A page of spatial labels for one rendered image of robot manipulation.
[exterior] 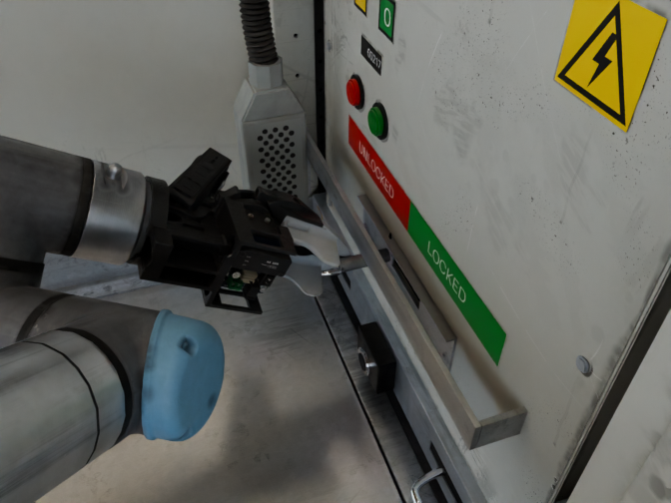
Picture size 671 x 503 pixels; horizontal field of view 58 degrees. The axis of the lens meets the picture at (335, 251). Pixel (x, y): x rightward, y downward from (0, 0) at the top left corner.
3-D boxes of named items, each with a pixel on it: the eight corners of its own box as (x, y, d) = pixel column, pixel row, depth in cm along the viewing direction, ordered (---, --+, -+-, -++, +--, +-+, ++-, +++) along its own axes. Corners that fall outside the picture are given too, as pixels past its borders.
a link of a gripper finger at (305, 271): (349, 312, 58) (265, 298, 54) (330, 272, 63) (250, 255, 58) (365, 289, 57) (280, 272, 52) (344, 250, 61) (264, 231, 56)
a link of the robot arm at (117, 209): (66, 217, 50) (95, 134, 46) (122, 229, 53) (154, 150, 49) (66, 276, 45) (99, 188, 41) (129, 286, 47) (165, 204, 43)
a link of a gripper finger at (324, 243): (365, 289, 57) (280, 272, 52) (344, 250, 61) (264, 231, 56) (382, 264, 56) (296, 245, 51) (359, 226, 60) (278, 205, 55)
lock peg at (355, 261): (342, 280, 59) (343, 251, 57) (335, 266, 61) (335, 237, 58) (402, 266, 61) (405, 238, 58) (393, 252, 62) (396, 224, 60)
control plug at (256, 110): (253, 230, 73) (238, 97, 61) (245, 207, 76) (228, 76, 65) (315, 217, 75) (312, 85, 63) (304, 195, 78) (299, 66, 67)
